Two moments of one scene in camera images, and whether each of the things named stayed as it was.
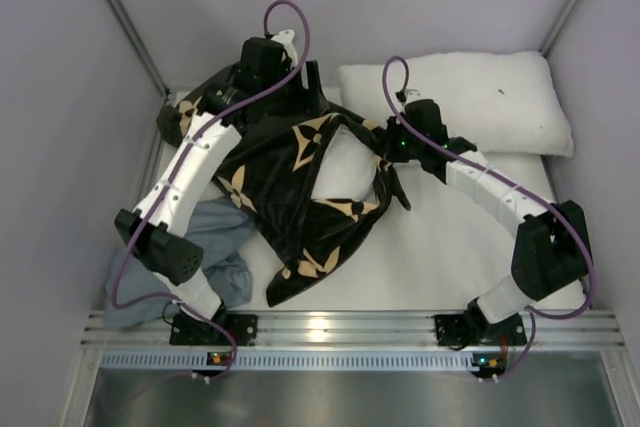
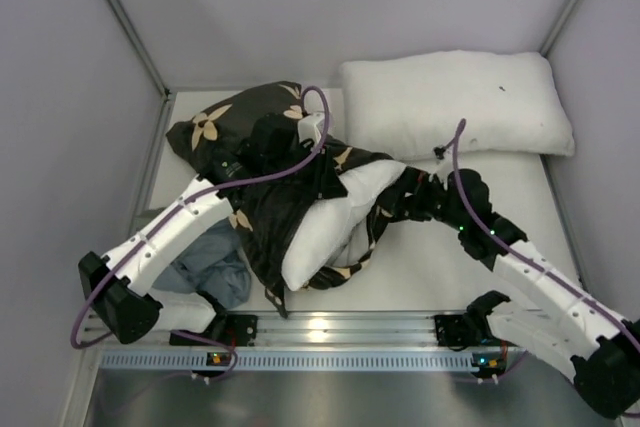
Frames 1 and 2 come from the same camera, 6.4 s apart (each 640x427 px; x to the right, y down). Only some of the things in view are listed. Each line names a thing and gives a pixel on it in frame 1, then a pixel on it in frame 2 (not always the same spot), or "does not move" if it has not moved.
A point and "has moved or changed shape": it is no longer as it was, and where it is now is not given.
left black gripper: (310, 81) → (273, 132)
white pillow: (346, 167) → (334, 231)
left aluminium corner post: (125, 17) does not move
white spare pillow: (499, 102) does not move
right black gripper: (392, 145) → (405, 195)
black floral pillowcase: (302, 239) has moved or changed shape
